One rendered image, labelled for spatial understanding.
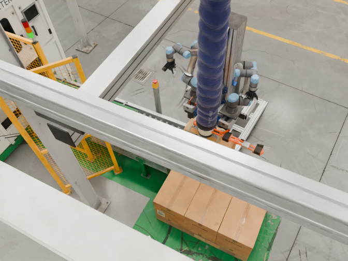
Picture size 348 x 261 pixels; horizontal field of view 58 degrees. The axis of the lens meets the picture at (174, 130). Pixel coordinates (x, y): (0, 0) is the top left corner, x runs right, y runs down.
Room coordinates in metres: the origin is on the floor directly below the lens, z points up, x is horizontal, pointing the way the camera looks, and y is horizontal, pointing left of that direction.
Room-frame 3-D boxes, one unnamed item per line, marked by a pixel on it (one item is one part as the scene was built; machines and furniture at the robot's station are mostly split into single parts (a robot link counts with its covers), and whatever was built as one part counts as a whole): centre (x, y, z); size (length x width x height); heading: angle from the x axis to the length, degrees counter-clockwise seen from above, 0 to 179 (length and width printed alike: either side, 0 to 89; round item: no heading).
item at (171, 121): (3.11, 0.80, 0.50); 2.31 x 0.05 x 0.19; 60
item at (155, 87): (2.96, 0.20, 0.50); 0.07 x 0.07 x 1.00; 60
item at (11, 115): (2.12, 1.19, 1.05); 0.87 x 0.10 x 2.10; 112
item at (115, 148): (2.55, 1.13, 0.50); 2.31 x 0.05 x 0.19; 60
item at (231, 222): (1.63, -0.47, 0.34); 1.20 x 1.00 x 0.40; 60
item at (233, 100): (2.38, -0.71, 1.20); 0.13 x 0.12 x 0.14; 80
